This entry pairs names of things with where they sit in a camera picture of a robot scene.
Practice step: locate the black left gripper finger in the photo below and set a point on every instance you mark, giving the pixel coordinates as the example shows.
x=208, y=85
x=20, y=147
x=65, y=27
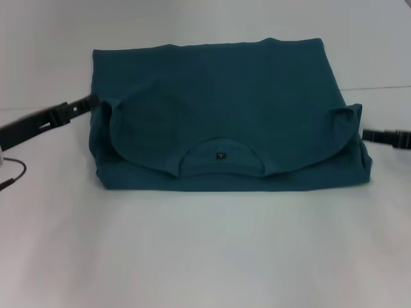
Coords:
x=82, y=111
x=83, y=101

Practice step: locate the teal t-shirt with FREE print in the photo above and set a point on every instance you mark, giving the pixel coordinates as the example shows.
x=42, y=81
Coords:
x=224, y=96

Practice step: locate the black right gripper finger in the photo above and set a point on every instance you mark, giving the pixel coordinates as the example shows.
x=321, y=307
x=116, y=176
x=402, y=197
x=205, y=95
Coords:
x=379, y=138
x=379, y=131

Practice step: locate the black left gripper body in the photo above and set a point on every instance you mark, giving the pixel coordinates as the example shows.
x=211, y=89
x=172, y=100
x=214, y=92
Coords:
x=25, y=128

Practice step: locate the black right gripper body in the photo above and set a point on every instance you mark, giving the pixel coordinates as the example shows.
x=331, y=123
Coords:
x=403, y=139

